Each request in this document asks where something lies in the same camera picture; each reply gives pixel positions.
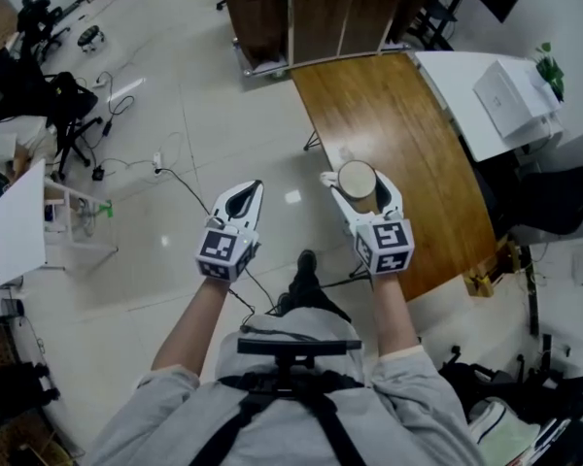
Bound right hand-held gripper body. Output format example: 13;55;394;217
344;209;416;277

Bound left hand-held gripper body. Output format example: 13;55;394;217
195;216;262;283

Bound white cup with red mark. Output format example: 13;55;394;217
336;159;380;202

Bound person's left forearm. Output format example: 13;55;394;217
151;277;232;385

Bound person's right forearm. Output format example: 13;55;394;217
370;272;422;361

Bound person's black shoe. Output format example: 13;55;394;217
295;249;318;281

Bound brown wooden table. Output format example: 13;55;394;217
290;50;499;303

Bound person's black trousers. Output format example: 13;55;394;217
276;267;354;324

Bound long white table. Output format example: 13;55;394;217
414;50;565;163

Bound black chest harness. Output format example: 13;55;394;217
187;337;370;466

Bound white microwave oven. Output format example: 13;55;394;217
472;59;563;140

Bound black metal rack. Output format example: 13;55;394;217
407;0;461;52

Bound person's grey shirt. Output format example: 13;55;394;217
80;306;482;466

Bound small white table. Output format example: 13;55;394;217
0;157;120;286

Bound green potted plant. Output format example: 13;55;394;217
532;41;566;102

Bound round black stool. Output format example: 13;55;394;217
76;24;106;53

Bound white jacket with stripes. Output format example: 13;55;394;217
467;398;541;466

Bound black floor cable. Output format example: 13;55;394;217
158;166;213;216

